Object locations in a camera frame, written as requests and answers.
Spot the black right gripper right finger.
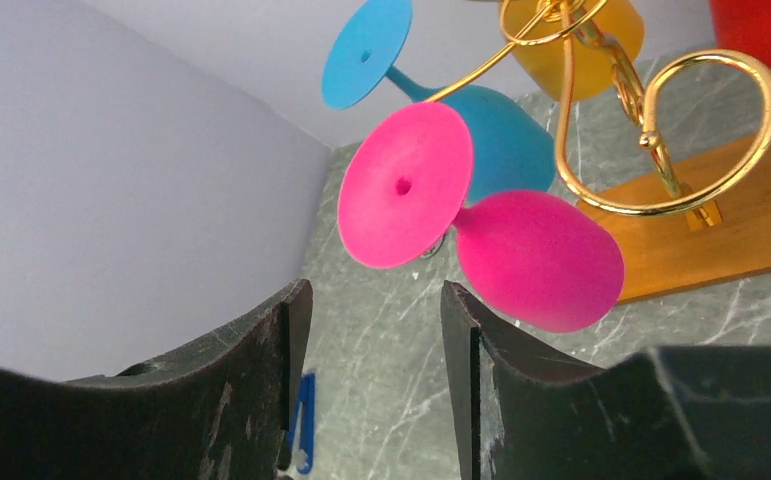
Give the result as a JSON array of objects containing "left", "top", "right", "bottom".
[{"left": 440, "top": 281, "right": 771, "bottom": 479}]

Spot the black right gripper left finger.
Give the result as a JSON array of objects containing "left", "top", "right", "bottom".
[{"left": 0, "top": 279, "right": 313, "bottom": 479}]

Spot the pink wine glass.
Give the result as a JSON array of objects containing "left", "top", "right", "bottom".
[{"left": 337, "top": 103, "right": 625, "bottom": 333}]

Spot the wooden rack base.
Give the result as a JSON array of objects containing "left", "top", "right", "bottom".
[{"left": 576, "top": 146, "right": 771, "bottom": 303}]

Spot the dark blue wine glass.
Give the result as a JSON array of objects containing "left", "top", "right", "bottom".
[{"left": 321, "top": 0, "right": 556, "bottom": 204}]

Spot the red wine glass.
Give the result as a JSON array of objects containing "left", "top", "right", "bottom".
[{"left": 709, "top": 0, "right": 771, "bottom": 68}]

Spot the yellow wine glass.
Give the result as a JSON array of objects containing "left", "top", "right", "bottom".
[{"left": 504, "top": 0, "right": 644, "bottom": 102}]

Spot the blue clip tool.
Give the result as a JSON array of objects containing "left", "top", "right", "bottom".
[{"left": 284, "top": 371, "right": 316, "bottom": 475}]

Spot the gold wire glass rack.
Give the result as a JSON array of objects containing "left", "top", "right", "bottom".
[{"left": 428, "top": 1, "right": 771, "bottom": 217}]

